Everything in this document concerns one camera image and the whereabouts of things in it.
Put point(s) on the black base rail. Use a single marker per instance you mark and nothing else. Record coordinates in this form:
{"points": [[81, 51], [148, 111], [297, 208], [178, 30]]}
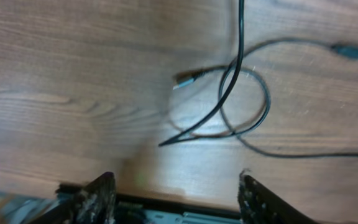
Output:
{"points": [[130, 209]]}

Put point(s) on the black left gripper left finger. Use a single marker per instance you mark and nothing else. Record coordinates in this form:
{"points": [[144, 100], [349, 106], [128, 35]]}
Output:
{"points": [[90, 203]]}

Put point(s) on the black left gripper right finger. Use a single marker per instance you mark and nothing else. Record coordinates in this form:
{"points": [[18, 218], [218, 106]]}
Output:
{"points": [[259, 205]]}

